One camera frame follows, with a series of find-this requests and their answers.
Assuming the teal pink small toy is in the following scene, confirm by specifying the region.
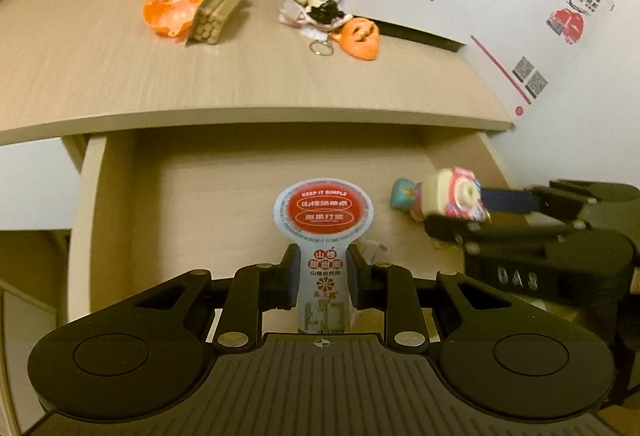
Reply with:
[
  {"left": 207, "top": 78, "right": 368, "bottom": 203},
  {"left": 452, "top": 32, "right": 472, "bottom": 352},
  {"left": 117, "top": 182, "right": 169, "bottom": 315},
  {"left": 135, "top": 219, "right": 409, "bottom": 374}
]
[{"left": 390, "top": 178, "right": 418, "bottom": 212}]

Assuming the orange mask toy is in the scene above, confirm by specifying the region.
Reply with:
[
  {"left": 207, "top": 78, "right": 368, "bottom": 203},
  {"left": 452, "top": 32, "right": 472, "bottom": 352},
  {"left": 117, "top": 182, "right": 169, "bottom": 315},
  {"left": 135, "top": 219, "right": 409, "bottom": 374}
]
[{"left": 330, "top": 17, "right": 381, "bottom": 61}]

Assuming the round camera toy keychain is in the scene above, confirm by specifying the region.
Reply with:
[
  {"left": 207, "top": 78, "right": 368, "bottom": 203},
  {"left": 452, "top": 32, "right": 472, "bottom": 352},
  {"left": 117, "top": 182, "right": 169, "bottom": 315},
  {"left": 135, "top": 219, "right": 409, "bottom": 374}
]
[{"left": 409, "top": 166, "right": 489, "bottom": 222}]

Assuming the orange plastic shell toy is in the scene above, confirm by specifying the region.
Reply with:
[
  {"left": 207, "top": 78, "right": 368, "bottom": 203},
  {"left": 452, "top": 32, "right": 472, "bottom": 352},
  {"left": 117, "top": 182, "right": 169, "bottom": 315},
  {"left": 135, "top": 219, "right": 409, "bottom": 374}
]
[{"left": 142, "top": 0, "right": 203, "bottom": 37}]

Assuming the red round lollipop snack pack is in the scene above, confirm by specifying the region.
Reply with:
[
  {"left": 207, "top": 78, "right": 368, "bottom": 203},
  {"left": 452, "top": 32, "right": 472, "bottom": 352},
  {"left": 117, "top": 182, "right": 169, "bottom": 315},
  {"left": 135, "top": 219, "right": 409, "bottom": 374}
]
[{"left": 273, "top": 178, "right": 374, "bottom": 334}]

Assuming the white printed carton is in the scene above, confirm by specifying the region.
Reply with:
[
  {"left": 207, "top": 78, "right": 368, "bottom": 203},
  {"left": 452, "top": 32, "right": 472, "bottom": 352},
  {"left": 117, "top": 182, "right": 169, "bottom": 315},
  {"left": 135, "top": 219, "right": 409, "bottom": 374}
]
[{"left": 464, "top": 0, "right": 617, "bottom": 123}]

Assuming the cartoon boy figurine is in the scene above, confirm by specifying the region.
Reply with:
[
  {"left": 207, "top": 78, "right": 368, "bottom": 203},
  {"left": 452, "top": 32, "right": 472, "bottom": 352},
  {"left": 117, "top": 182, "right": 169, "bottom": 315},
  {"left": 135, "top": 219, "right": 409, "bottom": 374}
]
[{"left": 278, "top": 0, "right": 354, "bottom": 33}]

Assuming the metal key ring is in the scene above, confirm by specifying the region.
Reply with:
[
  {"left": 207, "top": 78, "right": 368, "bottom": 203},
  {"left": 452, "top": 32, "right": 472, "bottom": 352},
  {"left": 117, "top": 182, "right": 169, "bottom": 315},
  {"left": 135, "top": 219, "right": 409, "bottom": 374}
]
[{"left": 308, "top": 35, "right": 335, "bottom": 58}]

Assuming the box of wooden sticks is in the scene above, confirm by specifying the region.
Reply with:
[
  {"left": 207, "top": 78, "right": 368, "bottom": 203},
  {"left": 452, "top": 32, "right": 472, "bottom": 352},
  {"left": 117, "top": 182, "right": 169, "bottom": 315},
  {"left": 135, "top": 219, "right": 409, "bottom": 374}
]
[{"left": 186, "top": 0, "right": 243, "bottom": 46}]

